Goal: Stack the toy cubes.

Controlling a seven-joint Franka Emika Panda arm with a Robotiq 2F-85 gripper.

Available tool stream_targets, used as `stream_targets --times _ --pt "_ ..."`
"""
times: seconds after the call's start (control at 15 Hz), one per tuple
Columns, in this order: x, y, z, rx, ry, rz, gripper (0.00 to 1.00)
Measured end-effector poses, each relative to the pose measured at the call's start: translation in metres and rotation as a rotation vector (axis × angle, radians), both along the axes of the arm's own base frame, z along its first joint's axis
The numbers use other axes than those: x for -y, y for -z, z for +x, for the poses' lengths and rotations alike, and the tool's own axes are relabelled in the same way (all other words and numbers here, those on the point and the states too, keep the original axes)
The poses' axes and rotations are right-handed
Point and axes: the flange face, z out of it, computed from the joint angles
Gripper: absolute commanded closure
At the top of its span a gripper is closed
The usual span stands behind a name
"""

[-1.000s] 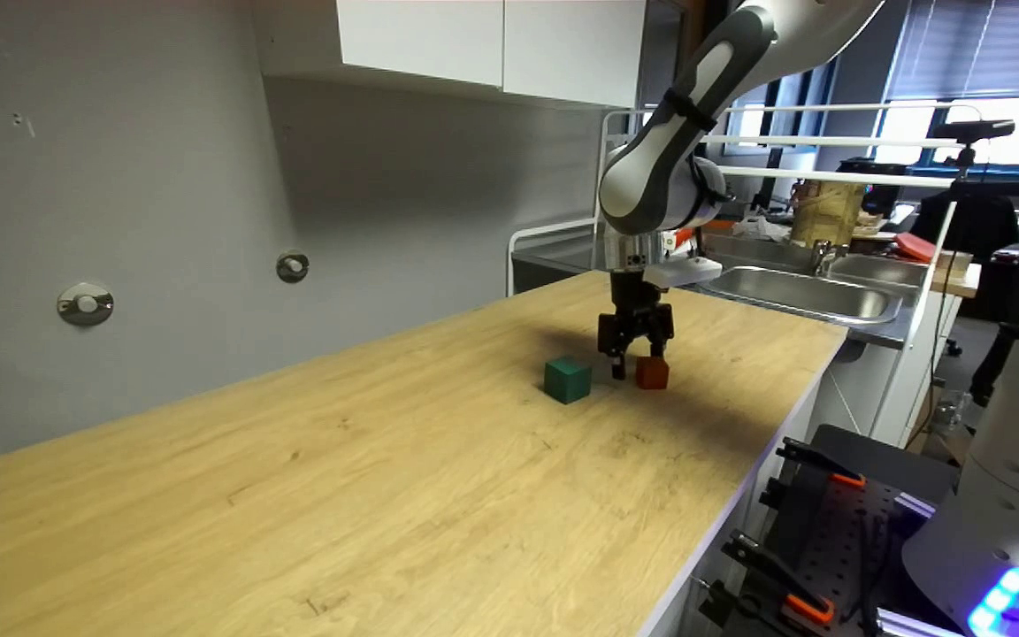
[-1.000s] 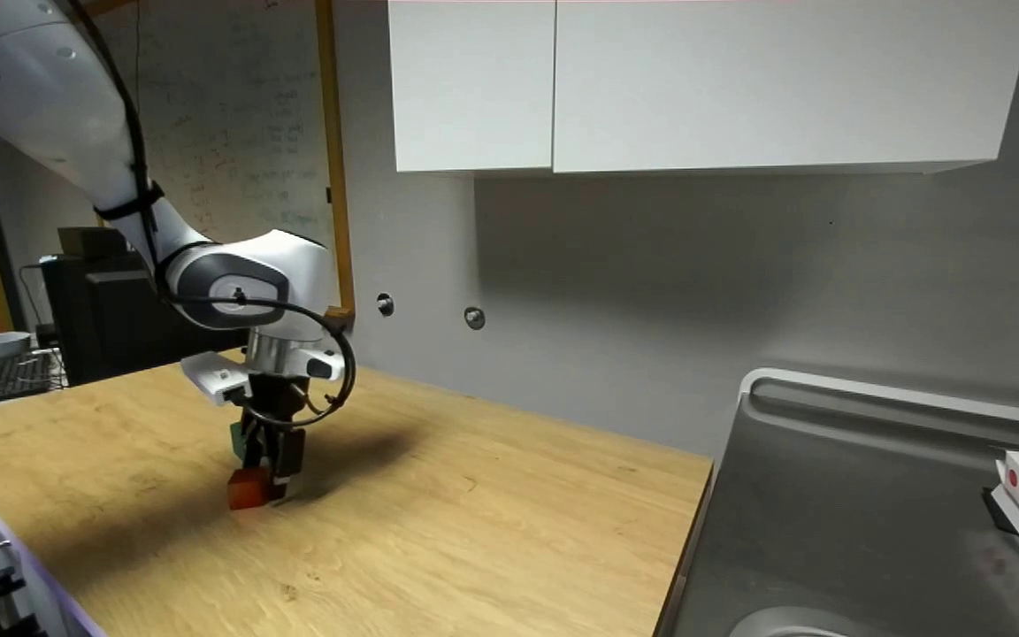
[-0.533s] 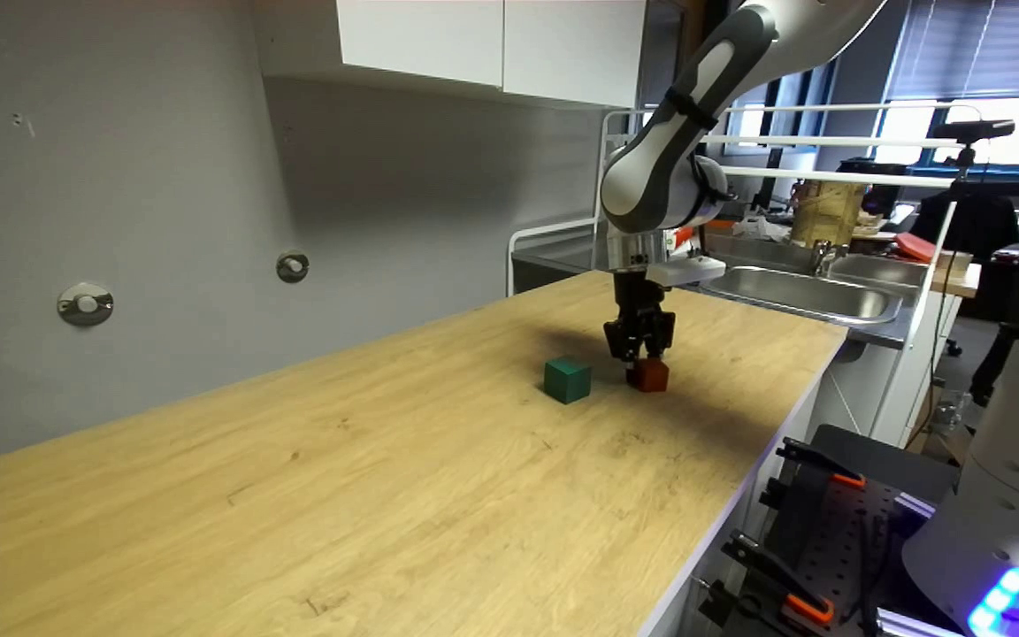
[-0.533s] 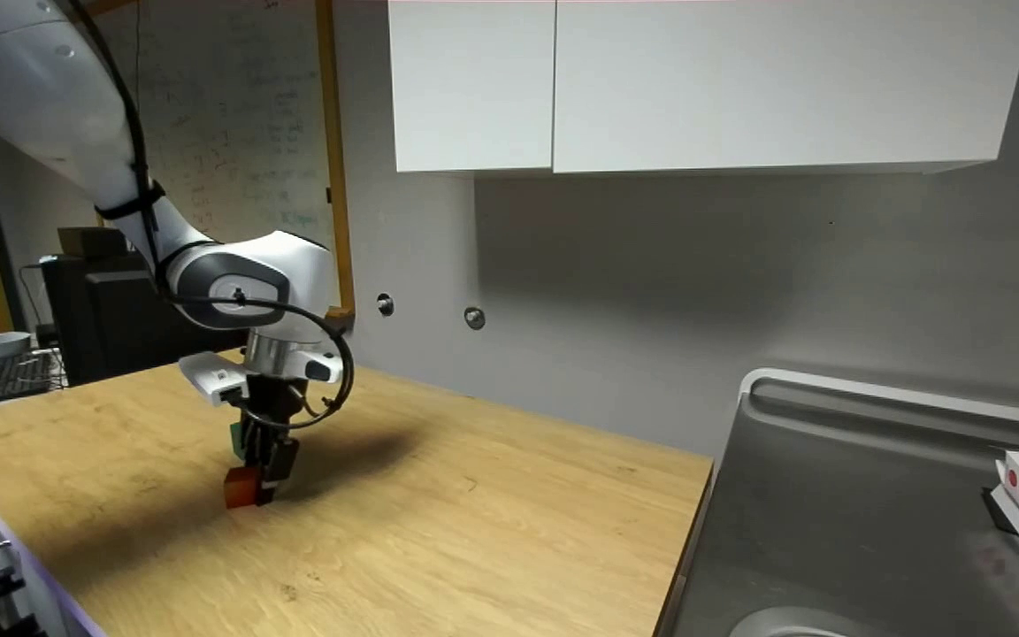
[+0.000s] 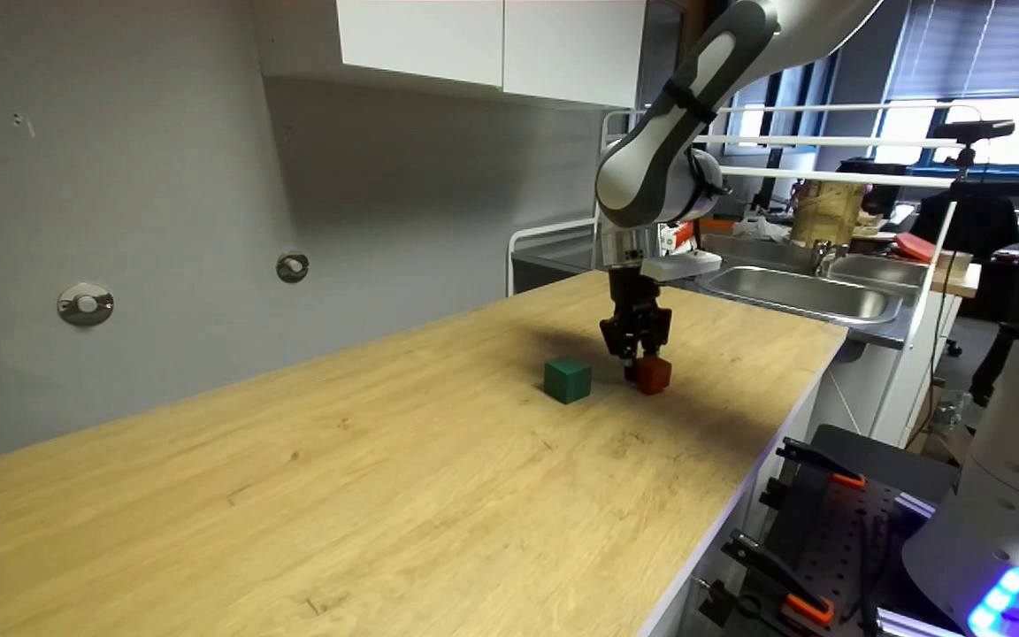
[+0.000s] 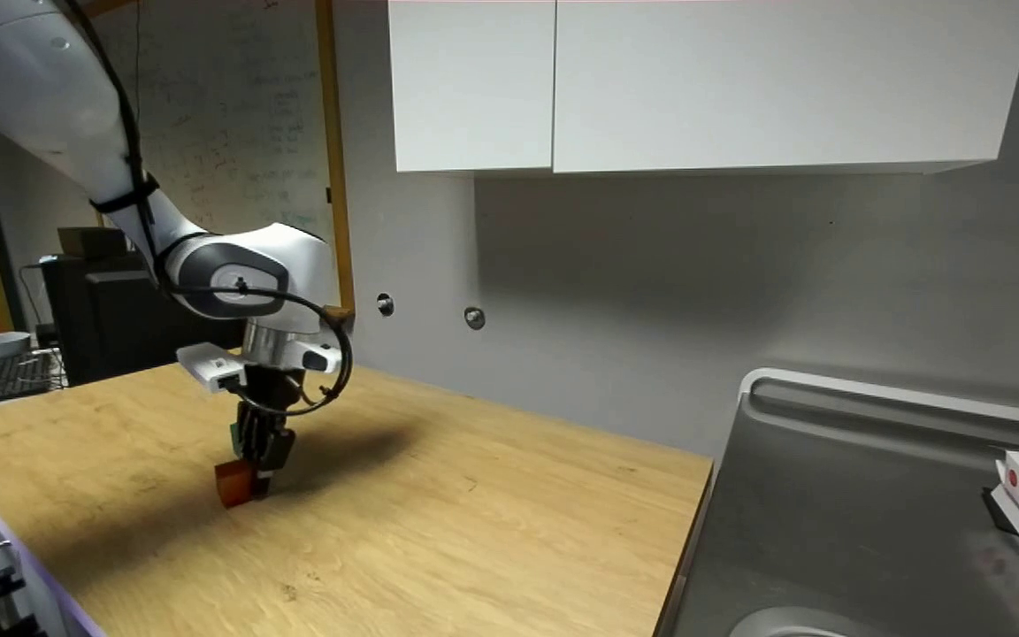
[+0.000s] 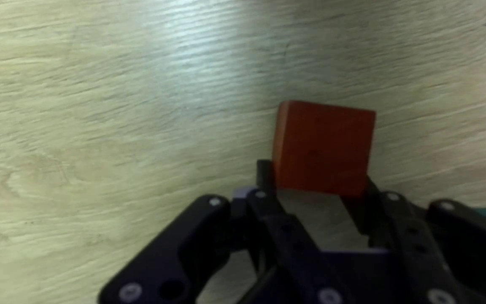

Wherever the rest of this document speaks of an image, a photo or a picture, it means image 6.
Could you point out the black computer keyboard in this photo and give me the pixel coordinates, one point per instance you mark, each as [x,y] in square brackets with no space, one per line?
[16,377]

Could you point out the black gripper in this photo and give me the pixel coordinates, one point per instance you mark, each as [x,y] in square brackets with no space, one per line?
[272,392]

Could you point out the black computer case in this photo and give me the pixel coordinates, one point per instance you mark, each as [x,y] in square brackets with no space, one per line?
[120,313]

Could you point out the white wall cabinet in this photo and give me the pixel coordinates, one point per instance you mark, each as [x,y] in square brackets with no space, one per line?
[699,83]

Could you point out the wooden door frame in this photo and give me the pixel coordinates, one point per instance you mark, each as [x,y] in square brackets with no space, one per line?
[333,155]

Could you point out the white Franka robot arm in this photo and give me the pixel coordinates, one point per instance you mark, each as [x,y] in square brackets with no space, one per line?
[84,130]

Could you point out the stainless steel sink counter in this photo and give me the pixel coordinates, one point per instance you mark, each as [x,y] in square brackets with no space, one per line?
[874,518]

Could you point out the red toy cube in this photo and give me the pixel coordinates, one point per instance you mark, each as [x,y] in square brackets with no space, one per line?
[233,483]

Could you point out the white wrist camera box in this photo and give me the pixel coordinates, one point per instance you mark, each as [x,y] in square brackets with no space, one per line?
[214,367]

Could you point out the round metal wall socket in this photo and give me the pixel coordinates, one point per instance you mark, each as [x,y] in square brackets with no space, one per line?
[384,301]
[474,316]

